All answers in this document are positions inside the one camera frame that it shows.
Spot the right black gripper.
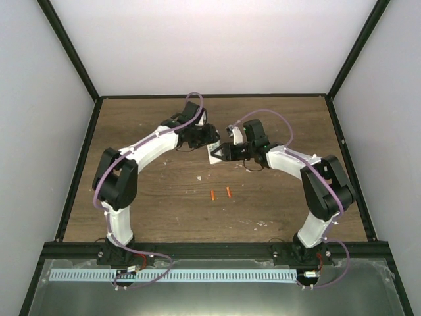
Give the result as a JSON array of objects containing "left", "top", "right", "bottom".
[{"left": 212, "top": 143, "right": 255, "bottom": 163}]

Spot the white remote control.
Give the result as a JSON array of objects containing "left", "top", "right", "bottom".
[{"left": 207, "top": 140, "right": 222, "bottom": 165}]

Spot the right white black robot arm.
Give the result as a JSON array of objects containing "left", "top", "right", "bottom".
[{"left": 208, "top": 119, "right": 356, "bottom": 265}]

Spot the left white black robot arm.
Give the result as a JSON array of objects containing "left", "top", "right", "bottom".
[{"left": 92, "top": 101, "right": 220, "bottom": 266}]

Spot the grey metal front plate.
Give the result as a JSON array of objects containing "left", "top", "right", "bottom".
[{"left": 28, "top": 259, "right": 404, "bottom": 315}]

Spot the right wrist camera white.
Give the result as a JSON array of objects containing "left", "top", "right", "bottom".
[{"left": 226, "top": 125, "right": 243, "bottom": 145}]

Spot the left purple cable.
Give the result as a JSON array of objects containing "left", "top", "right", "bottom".
[{"left": 93, "top": 91, "right": 207, "bottom": 292}]

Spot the light blue slotted cable duct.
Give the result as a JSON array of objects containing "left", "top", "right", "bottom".
[{"left": 48, "top": 268, "right": 297, "bottom": 283}]

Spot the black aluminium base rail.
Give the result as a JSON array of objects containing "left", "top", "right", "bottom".
[{"left": 42, "top": 242, "right": 389, "bottom": 268}]

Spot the black enclosure frame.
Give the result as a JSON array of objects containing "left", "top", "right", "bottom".
[{"left": 37, "top": 1, "right": 413, "bottom": 315}]

